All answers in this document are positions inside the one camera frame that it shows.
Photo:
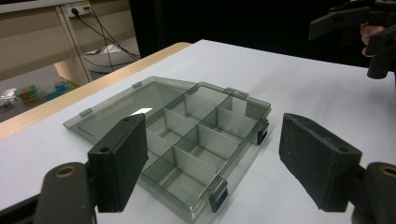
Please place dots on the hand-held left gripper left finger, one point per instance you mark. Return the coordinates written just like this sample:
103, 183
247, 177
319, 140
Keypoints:
120, 161

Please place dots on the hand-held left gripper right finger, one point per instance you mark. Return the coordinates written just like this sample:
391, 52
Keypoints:
317, 158

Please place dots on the clear grey compartment storage box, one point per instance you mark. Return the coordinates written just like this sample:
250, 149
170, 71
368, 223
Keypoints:
199, 146

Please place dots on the light wooden table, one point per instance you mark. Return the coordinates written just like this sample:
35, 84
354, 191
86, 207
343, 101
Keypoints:
62, 102

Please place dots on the blue plastic item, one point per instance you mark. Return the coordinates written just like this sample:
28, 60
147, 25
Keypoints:
60, 88

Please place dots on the white crumpled sheet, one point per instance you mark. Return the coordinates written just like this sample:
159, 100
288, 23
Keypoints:
107, 49

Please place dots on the colourful packet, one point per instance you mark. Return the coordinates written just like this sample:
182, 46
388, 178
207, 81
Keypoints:
28, 93

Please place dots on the clear plastic bag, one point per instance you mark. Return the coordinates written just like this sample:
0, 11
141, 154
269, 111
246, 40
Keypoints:
6, 99

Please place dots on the beige wooden cabinet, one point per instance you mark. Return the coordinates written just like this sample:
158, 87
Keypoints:
31, 43

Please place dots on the black plug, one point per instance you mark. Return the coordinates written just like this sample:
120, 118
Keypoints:
75, 12

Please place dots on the white wall socket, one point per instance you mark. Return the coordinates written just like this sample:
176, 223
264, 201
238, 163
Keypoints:
84, 4

